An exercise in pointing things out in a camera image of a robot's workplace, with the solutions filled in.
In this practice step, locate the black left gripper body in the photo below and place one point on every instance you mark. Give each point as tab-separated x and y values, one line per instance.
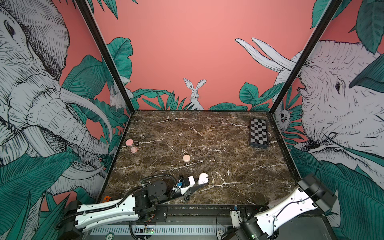
175	194

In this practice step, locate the white round earbud case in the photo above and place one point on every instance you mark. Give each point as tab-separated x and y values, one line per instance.
203	179

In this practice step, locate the pink earbud charging case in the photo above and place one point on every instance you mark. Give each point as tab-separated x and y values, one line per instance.
186	158

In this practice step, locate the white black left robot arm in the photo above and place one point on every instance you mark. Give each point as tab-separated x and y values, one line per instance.
139	203

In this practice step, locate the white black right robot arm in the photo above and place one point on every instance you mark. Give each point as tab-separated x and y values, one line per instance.
310	194

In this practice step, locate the pink sand hourglass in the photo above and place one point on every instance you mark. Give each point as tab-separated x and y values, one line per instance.
130	144

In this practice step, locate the folded black white chessboard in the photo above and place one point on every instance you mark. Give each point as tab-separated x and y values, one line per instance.
259	136

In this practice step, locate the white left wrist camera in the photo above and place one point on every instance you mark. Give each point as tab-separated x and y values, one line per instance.
185	184

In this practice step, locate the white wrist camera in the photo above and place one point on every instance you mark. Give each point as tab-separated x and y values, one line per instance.
236	218
185	184

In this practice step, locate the white slotted cable duct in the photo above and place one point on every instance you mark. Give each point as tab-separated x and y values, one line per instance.
158	230

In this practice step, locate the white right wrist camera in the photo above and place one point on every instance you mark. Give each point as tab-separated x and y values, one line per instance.
236	218

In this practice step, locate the black front mounting rail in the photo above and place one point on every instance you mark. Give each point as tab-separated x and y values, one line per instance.
164	213

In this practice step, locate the black left corner frame post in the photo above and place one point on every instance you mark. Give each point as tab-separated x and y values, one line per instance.
98	38

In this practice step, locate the black corner frame post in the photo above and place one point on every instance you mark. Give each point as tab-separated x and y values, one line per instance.
98	38
324	21

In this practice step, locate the black right corner frame post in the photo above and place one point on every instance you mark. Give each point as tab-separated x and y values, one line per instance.
324	21

